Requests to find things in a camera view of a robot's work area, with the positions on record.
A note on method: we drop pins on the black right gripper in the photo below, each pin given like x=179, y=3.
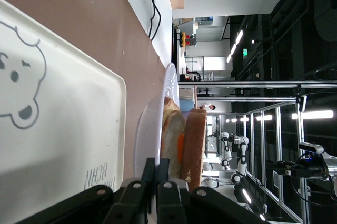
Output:
x=308, y=168

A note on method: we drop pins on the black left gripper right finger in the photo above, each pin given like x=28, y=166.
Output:
x=171, y=205

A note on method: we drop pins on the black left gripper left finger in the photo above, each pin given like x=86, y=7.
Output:
x=126, y=205

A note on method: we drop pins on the fried egg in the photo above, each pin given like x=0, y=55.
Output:
x=180, y=147

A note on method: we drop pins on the plain brown bread slice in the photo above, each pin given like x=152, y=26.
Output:
x=194, y=145

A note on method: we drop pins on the pale round plate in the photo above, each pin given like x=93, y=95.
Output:
x=147, y=134

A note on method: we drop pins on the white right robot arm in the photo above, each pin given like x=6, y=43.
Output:
x=330, y=166

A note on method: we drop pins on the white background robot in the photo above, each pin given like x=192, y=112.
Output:
x=243, y=150

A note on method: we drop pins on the ceiling strip light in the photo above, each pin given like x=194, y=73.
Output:
x=239, y=37
x=313, y=114

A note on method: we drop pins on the person in white shirt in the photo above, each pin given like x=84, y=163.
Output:
x=208, y=106

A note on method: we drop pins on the cream tray with bear print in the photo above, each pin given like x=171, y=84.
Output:
x=65, y=118

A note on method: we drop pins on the green exit sign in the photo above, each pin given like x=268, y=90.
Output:
x=245, y=52

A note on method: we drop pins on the yellow and red cart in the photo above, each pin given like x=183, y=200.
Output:
x=184, y=40

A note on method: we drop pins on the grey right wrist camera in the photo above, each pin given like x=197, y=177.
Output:
x=310, y=148

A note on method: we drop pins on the frame mounted webcam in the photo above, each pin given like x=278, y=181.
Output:
x=302, y=103

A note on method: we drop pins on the aluminium cell frame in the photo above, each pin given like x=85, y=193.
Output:
x=263, y=84

